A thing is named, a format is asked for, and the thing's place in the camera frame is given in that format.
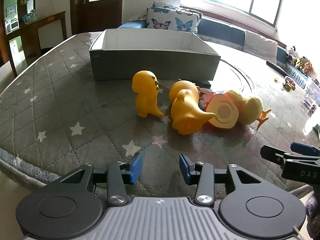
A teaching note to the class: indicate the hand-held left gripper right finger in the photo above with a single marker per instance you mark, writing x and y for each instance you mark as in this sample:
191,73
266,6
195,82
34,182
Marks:
185,170

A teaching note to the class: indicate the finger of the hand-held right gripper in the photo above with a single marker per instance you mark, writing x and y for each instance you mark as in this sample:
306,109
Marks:
271,153
303,148

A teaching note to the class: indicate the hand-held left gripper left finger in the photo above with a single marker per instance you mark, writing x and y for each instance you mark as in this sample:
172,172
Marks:
135,170

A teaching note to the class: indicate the yellow plush duck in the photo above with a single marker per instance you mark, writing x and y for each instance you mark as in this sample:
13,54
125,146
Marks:
247,107

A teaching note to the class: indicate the orange dinosaur toy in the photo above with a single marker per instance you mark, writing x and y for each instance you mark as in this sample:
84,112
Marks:
146,92
180,86
187,115

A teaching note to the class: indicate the cream red-rimmed round toy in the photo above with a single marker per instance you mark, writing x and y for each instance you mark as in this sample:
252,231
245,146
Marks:
222,112

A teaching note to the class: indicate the small white robot toy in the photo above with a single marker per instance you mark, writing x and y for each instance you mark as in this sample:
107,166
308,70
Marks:
203,99

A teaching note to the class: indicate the grey cardboard box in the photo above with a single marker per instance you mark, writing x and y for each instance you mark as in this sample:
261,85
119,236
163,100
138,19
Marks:
150,65

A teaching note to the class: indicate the person's right hand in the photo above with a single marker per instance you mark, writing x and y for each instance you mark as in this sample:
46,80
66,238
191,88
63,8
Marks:
314,212

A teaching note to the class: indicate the clear plastic storage box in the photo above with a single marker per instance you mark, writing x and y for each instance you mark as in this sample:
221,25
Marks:
312,90

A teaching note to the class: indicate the small pink toy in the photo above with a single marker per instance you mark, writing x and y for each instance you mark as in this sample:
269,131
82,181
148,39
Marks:
288,83

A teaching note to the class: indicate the round glass inset cooktop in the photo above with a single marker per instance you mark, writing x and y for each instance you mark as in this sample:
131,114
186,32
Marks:
236,80

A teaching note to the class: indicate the black remote control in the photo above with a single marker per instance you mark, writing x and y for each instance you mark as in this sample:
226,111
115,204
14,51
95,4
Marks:
276,67

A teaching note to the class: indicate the black white plush toy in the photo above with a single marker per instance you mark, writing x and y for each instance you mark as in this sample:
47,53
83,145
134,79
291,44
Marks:
291,52

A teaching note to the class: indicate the grey seat cushion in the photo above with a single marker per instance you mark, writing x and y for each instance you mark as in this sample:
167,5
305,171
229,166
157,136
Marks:
260,45

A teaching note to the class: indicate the blue sofa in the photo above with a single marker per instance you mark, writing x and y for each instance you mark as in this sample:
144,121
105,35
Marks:
220,30

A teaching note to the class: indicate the large butterfly print pillow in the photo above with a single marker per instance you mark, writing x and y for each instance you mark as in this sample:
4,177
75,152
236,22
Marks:
172,20

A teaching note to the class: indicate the dark wooden door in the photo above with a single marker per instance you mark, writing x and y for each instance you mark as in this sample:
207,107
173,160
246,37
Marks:
100,15

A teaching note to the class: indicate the small butterfly print pillow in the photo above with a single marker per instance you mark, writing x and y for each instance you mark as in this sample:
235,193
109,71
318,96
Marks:
162,4

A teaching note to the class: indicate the dark wooden desk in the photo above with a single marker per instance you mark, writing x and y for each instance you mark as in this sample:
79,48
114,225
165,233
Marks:
32,32

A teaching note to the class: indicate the clear glassware set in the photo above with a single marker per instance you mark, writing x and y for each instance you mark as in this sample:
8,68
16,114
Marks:
30,16

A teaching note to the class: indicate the white microwave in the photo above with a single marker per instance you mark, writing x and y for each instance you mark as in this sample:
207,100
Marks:
12,26

